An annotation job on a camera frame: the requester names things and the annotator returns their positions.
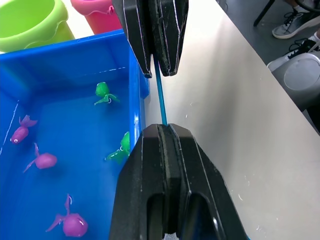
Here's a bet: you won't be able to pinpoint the purple toy fish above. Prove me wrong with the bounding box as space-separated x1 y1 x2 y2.
22 142 58 174
9 114 39 145
45 193 89 239

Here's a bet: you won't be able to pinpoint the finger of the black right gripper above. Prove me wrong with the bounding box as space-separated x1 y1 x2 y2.
111 0 154 79
149 0 190 77

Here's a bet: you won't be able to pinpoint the blue plastic tub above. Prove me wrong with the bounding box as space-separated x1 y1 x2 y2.
0 28 151 240

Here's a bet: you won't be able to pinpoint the green toy fish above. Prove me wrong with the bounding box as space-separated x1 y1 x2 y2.
93 81 121 106
104 131 131 166

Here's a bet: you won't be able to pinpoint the green plastic bucket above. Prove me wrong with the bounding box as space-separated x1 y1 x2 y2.
0 0 76 54

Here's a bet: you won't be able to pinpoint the blue net handle rod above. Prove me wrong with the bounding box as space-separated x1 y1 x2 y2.
154 59 169 126

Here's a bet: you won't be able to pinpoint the black and white sneaker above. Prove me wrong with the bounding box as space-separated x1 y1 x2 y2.
266 31 320 73

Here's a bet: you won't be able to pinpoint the black chair leg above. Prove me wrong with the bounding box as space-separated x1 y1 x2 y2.
253 0 276 27

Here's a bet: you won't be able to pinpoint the pink plastic bucket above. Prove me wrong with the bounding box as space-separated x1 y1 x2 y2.
70 0 124 36

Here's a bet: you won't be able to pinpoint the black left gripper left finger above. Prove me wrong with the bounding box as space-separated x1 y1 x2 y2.
109 123 173 240

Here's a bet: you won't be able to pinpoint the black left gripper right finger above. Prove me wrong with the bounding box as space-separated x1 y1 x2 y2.
169 123 249 240

